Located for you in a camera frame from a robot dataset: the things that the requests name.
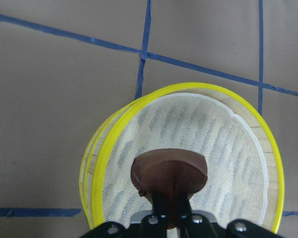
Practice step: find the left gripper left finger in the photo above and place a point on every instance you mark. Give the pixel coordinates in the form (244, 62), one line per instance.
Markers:
(155, 224)

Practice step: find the brown bun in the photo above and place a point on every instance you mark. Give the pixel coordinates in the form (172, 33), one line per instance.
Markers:
(169, 173)

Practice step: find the yellow steamer layer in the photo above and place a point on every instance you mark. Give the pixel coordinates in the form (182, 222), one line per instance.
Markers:
(89, 160)
(245, 172)

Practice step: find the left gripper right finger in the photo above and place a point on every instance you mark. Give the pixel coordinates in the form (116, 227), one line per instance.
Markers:
(184, 217)

